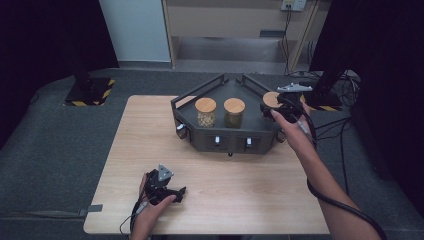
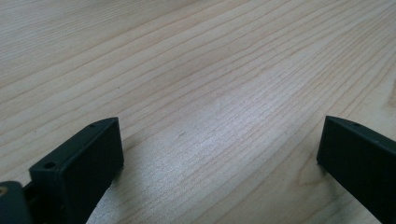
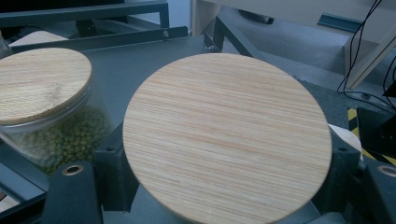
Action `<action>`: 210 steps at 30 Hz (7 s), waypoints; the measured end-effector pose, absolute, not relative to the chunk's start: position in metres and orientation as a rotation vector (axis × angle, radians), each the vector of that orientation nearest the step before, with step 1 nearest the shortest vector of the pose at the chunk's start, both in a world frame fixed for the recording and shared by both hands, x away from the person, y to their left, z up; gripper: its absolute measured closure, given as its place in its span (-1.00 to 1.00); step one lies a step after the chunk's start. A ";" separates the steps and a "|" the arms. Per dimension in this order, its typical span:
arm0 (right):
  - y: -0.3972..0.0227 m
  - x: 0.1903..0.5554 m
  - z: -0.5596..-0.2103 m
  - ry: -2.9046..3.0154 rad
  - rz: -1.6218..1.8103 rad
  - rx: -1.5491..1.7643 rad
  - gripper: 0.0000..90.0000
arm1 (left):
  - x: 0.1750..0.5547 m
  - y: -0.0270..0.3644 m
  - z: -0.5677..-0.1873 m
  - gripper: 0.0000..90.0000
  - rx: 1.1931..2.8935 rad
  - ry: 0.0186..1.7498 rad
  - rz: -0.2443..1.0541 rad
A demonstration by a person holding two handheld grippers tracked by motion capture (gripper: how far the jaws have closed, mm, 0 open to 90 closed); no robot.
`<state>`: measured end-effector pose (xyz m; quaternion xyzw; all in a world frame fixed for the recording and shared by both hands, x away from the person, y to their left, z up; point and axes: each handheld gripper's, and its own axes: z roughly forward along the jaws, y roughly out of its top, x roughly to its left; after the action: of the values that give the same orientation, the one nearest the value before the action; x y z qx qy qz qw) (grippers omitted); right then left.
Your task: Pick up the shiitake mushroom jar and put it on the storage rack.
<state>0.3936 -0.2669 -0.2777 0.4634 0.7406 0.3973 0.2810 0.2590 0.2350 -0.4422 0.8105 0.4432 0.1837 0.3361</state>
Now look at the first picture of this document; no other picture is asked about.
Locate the person's left hand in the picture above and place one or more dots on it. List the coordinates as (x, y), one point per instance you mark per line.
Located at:
(150, 212)

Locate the glass jar dark contents wooden lid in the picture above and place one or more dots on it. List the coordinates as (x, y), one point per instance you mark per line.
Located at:
(270, 99)

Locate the small bottle white cap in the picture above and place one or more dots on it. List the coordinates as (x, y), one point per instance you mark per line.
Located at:
(181, 130)
(249, 142)
(217, 140)
(280, 136)

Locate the grey tape strip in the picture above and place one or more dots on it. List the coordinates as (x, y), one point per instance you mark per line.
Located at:
(90, 209)

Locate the black corner shelf rack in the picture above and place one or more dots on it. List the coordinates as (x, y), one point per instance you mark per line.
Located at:
(243, 133)

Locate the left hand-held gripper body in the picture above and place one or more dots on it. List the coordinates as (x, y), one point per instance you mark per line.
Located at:
(157, 186)

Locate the black stand hazard-striped base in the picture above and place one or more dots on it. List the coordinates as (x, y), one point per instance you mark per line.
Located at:
(88, 91)
(325, 98)

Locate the glass jar pale contents wooden lid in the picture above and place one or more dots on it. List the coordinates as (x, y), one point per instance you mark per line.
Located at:
(206, 111)

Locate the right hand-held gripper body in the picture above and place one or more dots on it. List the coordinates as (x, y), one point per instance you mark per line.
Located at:
(291, 100)

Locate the white panel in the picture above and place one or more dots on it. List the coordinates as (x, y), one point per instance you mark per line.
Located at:
(135, 30)

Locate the person's right hand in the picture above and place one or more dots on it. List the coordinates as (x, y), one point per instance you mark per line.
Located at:
(296, 133)

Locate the glass jar green contents wooden lid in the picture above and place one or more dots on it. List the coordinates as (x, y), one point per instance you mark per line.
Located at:
(234, 111)

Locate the white wall socket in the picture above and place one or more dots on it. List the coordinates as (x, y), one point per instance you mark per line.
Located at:
(294, 4)

